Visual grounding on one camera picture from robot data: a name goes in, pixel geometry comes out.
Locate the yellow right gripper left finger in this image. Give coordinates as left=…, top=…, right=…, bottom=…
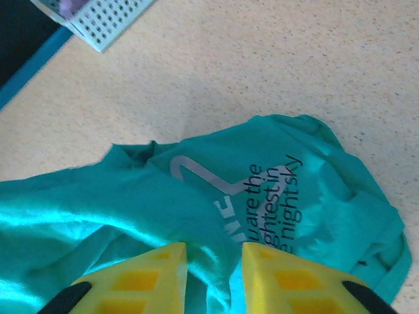
left=37, top=241, right=189, bottom=314

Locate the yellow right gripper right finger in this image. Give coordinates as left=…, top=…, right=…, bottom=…
left=241, top=242, right=399, bottom=314

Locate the crumpled purple cloth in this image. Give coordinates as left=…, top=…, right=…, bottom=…
left=58, top=0, right=90, bottom=18

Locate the white perforated plastic basket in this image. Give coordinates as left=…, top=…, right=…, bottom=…
left=31, top=0, right=155, bottom=54

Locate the teal printed t-shirt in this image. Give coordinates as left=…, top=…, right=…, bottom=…
left=0, top=113, right=413, bottom=314

